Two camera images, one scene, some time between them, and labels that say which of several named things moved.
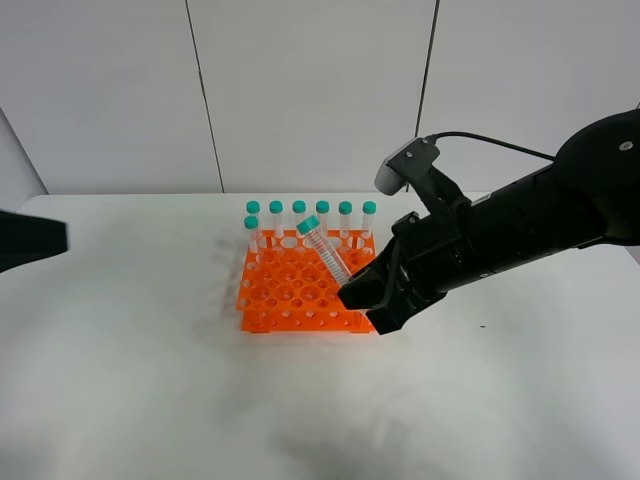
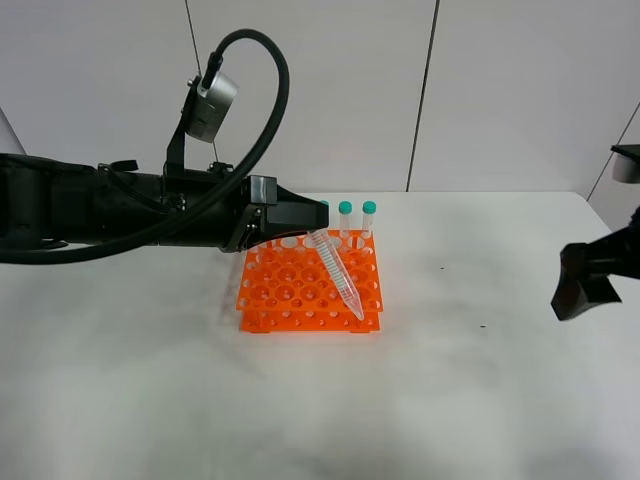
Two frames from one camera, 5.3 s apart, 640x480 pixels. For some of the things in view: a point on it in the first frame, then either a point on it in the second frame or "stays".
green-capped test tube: (311, 228) stays
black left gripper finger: (26, 239) -> (295, 213)
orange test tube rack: (290, 280) stays
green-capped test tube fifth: (345, 210) stays
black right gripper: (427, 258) -> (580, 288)
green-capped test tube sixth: (368, 212) stays
